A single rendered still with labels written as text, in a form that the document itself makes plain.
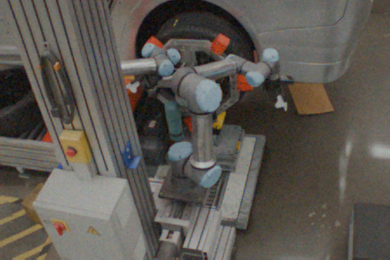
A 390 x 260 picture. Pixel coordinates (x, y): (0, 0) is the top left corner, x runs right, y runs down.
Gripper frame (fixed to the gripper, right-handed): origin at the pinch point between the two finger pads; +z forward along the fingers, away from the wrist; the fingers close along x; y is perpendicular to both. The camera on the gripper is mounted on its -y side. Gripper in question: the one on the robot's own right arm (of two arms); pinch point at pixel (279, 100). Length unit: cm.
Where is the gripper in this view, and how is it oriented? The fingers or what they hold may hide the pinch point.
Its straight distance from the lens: 257.1
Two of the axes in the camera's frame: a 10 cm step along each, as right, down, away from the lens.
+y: -9.1, 4.1, -1.0
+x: 3.7, 6.7, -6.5
